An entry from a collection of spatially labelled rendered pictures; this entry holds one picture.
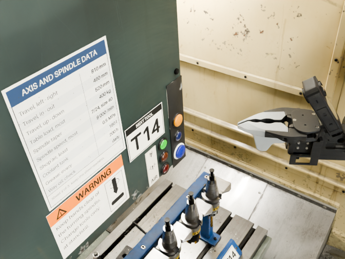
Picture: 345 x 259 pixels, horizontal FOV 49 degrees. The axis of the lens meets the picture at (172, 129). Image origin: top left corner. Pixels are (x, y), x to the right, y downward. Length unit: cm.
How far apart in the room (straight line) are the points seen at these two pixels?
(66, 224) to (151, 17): 34
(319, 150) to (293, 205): 101
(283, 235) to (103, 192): 116
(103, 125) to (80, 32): 15
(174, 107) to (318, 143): 27
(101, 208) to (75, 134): 17
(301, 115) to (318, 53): 62
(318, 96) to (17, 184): 48
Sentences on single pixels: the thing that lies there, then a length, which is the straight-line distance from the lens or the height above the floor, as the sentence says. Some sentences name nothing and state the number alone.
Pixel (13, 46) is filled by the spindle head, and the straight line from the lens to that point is 45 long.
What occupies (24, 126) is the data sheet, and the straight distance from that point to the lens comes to 48.
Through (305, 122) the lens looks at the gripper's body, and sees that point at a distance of 73.
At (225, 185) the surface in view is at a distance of 125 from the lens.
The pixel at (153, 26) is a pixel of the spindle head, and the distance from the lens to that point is 60.
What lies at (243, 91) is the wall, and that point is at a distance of 155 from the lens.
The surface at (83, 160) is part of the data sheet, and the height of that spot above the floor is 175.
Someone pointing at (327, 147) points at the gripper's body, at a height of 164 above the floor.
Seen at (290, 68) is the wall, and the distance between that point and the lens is 141.
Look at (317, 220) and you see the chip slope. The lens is 172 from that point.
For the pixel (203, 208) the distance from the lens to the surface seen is 118.
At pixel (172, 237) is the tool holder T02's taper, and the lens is 106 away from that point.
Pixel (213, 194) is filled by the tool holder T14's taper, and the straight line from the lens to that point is 119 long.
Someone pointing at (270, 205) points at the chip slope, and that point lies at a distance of 174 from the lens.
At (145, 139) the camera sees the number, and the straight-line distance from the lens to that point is 67.
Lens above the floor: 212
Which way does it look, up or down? 38 degrees down
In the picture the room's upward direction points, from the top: 4 degrees counter-clockwise
